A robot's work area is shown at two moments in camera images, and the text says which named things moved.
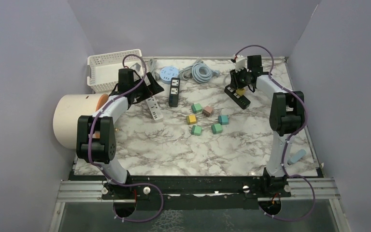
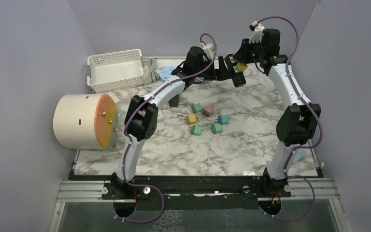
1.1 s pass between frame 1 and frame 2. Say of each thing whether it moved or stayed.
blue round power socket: stayed
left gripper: moved
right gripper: moved
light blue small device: stayed
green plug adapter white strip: stayed
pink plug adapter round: stayed
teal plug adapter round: stayed
